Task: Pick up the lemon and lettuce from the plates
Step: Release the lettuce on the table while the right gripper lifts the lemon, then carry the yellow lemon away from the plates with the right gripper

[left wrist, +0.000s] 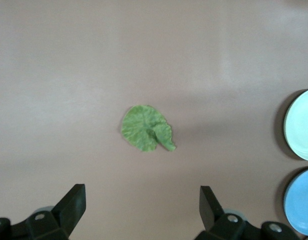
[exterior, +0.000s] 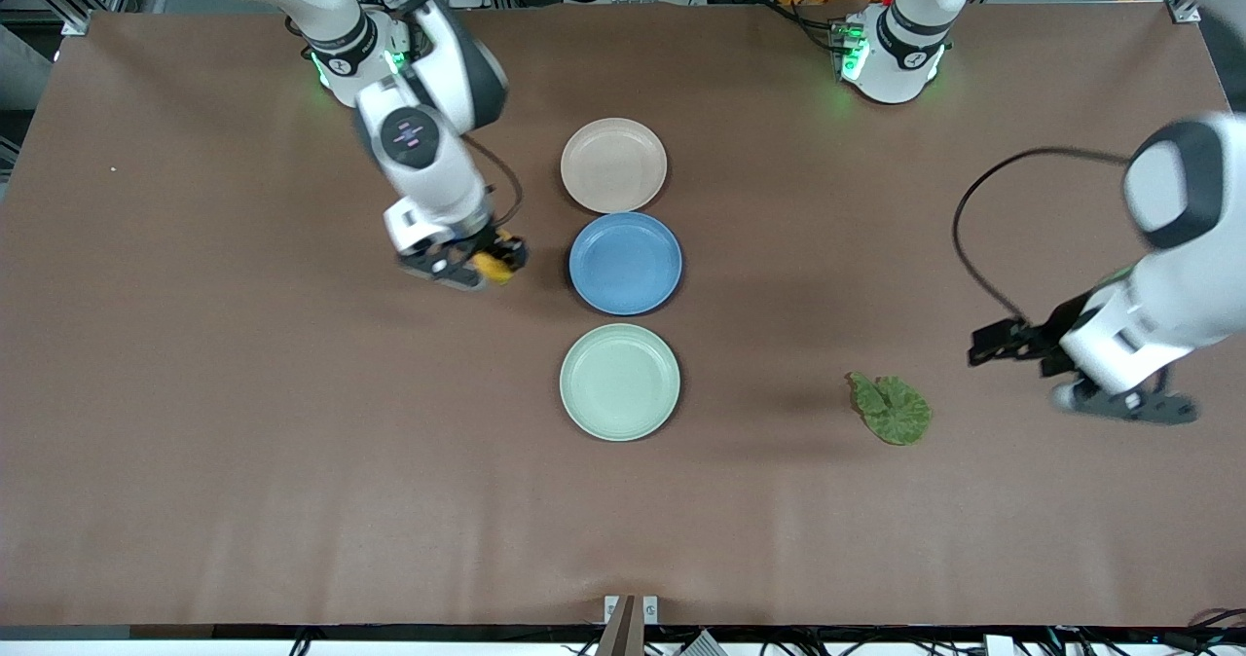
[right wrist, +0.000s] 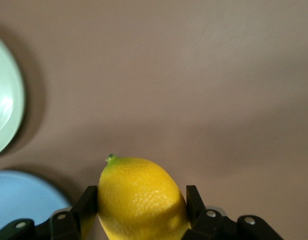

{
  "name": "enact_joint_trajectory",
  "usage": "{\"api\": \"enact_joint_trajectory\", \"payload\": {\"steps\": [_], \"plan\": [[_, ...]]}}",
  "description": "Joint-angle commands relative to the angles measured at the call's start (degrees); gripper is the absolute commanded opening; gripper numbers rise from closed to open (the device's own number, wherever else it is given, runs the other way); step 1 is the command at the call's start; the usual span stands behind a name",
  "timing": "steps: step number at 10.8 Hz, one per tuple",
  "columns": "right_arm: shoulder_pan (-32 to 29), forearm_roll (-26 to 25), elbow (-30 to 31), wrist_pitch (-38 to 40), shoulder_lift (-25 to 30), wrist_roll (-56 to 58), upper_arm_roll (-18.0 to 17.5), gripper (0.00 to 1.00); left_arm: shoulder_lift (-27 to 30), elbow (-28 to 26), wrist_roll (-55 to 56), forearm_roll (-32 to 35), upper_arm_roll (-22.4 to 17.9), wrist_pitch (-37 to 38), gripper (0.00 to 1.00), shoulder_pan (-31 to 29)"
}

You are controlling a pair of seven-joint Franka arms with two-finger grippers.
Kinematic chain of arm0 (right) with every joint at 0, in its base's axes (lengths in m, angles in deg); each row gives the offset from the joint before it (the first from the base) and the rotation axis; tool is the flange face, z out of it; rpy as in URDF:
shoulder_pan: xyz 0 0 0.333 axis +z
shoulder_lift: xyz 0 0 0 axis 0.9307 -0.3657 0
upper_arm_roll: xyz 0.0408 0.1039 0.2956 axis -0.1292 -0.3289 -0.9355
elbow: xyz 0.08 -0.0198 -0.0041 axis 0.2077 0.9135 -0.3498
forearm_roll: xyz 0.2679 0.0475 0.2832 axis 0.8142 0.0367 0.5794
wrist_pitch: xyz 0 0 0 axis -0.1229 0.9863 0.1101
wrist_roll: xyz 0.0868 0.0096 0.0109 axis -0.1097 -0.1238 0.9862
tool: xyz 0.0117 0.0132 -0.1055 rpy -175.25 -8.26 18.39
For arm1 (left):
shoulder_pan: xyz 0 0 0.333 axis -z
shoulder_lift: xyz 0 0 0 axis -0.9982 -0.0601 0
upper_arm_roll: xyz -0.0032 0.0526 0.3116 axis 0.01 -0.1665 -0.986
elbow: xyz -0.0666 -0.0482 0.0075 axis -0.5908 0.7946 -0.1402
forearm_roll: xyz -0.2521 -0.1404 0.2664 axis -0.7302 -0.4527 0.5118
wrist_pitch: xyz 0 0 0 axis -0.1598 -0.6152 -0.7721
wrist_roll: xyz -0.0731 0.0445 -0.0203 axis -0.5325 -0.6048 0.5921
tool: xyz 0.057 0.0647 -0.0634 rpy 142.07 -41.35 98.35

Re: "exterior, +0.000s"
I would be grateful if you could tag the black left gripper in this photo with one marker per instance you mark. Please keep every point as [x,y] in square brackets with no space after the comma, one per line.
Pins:
[1042,336]

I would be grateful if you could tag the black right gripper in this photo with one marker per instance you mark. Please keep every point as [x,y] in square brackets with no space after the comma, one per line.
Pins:
[484,242]

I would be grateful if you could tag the yellow lemon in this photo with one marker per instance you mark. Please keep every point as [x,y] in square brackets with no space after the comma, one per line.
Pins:
[493,268]

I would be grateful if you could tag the green lettuce leaf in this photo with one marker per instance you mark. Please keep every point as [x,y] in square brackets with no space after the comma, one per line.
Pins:
[894,411]

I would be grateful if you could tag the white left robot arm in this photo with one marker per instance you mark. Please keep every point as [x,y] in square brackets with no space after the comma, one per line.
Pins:
[1178,296]

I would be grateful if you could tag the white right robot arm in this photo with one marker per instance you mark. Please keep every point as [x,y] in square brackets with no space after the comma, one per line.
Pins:
[428,164]

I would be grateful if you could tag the blue round plate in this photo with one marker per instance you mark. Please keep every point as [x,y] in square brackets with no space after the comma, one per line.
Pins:
[625,263]

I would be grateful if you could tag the beige round plate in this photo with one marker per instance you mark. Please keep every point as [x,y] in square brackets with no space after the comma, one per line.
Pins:
[614,164]

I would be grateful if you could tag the pale green round plate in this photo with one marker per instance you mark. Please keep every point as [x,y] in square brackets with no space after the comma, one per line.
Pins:
[620,382]

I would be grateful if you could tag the metal table edge bracket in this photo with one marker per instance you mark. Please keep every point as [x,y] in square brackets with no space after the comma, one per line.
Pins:
[631,617]

